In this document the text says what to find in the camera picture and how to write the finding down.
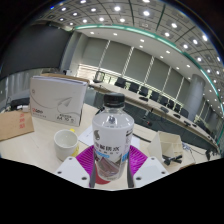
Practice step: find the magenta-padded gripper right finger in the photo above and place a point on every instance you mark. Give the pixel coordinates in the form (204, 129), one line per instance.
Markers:
(148, 170)

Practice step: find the long curved conference desk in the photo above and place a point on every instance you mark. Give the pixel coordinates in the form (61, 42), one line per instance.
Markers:
(133, 96)

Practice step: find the white printed paper sheet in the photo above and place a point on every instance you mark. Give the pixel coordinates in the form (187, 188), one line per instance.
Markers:
(86, 136)

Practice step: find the recessed ceiling lights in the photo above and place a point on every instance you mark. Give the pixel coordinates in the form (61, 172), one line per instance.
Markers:
(146, 13)

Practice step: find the brown paper envelope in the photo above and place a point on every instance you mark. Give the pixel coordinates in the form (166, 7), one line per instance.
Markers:
(15, 125)

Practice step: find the black marker pen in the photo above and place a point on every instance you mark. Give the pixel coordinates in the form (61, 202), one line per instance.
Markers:
(173, 159)

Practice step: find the white ceramic cup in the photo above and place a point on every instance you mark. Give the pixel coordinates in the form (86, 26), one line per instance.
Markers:
(65, 145)

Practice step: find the clear black-capped water bottle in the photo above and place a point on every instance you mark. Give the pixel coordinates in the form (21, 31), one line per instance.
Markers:
(111, 133)

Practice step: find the open beige cardboard box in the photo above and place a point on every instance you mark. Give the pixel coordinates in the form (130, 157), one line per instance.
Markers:
(166, 143)

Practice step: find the white copy paper carton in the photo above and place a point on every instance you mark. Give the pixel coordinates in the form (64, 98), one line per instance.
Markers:
(56, 100)

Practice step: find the black power adapter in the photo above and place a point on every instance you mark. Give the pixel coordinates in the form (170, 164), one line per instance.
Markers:
(20, 102)

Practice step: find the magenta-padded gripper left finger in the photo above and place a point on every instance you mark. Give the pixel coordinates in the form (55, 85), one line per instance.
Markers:
(73, 170)

